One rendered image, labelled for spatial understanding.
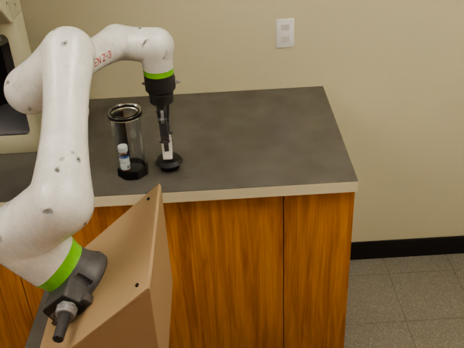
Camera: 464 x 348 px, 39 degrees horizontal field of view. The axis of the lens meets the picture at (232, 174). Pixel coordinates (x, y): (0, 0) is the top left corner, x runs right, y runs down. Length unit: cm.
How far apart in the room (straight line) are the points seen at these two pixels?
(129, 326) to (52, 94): 51
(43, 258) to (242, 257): 97
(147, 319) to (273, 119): 128
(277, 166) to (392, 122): 85
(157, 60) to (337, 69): 97
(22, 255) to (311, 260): 116
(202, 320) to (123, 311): 116
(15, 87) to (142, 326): 67
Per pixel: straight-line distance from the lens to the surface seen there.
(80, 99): 144
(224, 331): 246
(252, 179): 205
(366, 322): 292
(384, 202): 306
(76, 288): 142
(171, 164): 210
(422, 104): 284
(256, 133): 231
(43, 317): 168
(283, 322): 247
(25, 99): 163
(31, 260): 140
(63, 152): 133
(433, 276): 319
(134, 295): 126
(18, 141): 236
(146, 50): 191
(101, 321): 131
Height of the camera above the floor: 207
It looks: 33 degrees down
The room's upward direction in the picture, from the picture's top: 3 degrees counter-clockwise
